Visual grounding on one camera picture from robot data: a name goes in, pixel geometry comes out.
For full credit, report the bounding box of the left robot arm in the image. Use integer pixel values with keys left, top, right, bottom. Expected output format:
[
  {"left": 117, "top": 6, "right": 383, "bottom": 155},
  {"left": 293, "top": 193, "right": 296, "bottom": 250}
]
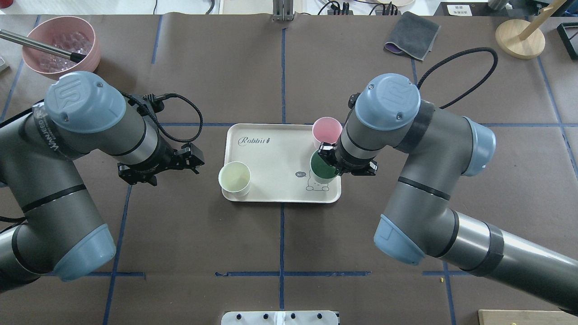
[{"left": 0, "top": 71, "right": 205, "bottom": 292}]

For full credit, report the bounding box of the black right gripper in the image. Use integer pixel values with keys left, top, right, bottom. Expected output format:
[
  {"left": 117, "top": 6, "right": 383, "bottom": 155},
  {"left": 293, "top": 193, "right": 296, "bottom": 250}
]
[{"left": 317, "top": 142, "right": 378, "bottom": 176}]

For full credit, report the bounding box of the wooden mug tree stand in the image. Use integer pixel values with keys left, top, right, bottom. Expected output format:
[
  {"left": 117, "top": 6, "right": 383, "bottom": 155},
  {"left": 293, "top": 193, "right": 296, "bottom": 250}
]
[{"left": 495, "top": 0, "right": 566, "bottom": 60}]

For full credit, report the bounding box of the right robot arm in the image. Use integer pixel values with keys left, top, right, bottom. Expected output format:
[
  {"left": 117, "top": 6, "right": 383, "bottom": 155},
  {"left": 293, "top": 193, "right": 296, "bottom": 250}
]
[{"left": 318, "top": 73, "right": 578, "bottom": 315}]

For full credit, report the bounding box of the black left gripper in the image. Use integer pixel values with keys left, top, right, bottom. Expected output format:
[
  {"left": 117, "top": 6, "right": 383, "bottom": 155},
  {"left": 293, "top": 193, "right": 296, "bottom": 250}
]
[{"left": 117, "top": 142, "right": 205, "bottom": 186}]

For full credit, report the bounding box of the grey folded cloth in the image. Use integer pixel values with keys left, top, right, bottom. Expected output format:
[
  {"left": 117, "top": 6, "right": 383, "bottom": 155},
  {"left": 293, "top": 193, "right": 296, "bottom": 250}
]
[{"left": 384, "top": 12, "right": 441, "bottom": 61}]

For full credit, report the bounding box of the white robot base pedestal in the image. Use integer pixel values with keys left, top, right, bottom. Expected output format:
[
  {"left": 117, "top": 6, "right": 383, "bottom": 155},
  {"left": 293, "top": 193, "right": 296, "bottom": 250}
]
[{"left": 221, "top": 310, "right": 340, "bottom": 325}]

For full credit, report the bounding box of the cream rabbit tray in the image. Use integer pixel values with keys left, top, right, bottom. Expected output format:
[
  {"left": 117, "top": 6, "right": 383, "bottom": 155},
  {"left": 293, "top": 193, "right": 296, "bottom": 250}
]
[{"left": 223, "top": 123, "right": 341, "bottom": 204}]

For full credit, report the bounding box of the green plastic cup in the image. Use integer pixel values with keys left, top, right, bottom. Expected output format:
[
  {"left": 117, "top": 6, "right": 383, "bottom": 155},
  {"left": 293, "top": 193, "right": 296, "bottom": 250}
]
[{"left": 310, "top": 151, "right": 338, "bottom": 185}]

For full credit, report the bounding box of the pink bowl with ice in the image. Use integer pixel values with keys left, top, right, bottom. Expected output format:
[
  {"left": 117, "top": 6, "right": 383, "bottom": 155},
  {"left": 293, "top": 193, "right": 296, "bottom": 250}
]
[{"left": 23, "top": 16, "right": 101, "bottom": 80}]

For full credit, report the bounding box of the pink plastic cup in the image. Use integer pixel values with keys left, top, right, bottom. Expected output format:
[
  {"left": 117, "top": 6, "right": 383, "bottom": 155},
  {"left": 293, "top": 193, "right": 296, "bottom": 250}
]
[{"left": 312, "top": 116, "right": 343, "bottom": 149}]

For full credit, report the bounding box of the cream plastic cup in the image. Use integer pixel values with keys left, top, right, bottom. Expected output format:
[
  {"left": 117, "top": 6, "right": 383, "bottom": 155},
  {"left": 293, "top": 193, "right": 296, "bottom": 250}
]
[{"left": 218, "top": 161, "right": 251, "bottom": 197}]

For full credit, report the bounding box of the metal scoop handle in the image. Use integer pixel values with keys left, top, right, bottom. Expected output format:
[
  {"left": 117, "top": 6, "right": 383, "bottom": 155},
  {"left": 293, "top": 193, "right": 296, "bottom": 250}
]
[{"left": 0, "top": 29, "right": 87, "bottom": 63}]

